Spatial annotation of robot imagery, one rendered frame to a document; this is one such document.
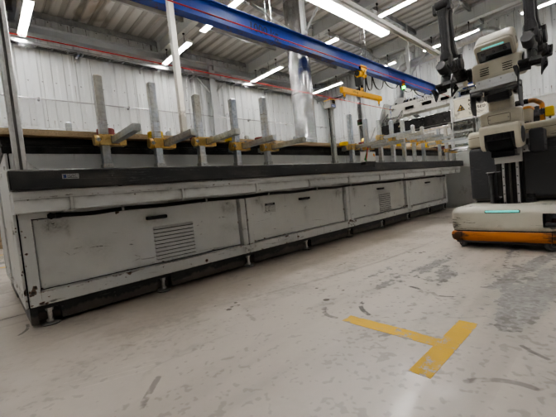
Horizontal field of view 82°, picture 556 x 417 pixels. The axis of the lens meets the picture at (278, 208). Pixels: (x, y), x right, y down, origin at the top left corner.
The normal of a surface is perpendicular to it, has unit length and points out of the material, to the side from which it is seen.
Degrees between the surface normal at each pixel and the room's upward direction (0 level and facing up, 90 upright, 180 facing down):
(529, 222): 90
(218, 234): 90
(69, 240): 90
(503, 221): 90
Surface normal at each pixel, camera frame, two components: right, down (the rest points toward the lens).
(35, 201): 0.68, -0.03
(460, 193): -0.73, 0.11
